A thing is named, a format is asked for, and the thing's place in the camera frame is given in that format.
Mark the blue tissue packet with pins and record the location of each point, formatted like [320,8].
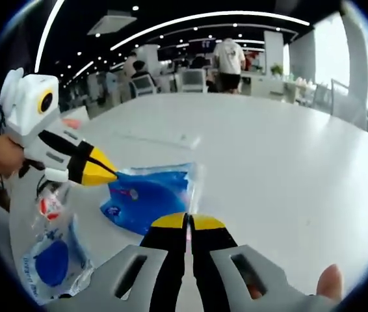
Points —
[148,198]

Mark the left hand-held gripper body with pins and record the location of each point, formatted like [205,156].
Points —
[28,107]

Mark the curved ceiling light strip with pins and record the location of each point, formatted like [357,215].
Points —
[210,15]

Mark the ceiling air conditioner vent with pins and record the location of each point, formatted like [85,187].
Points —
[112,22]

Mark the potted green plant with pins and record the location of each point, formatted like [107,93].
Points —
[276,70]

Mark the clear bag with blue disc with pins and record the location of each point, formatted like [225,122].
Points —
[52,265]

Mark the glass railing panel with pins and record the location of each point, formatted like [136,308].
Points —
[348,104]

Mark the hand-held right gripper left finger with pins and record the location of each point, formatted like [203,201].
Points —
[132,279]

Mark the white mesh office chair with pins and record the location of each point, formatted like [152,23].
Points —
[145,86]
[193,80]

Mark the orange red item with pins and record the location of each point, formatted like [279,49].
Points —
[71,123]

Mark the clear plastic bottle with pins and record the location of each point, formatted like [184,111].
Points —
[52,208]

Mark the person's right hand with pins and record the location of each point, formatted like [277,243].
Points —
[330,281]

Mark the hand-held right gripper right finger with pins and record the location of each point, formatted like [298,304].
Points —
[223,279]

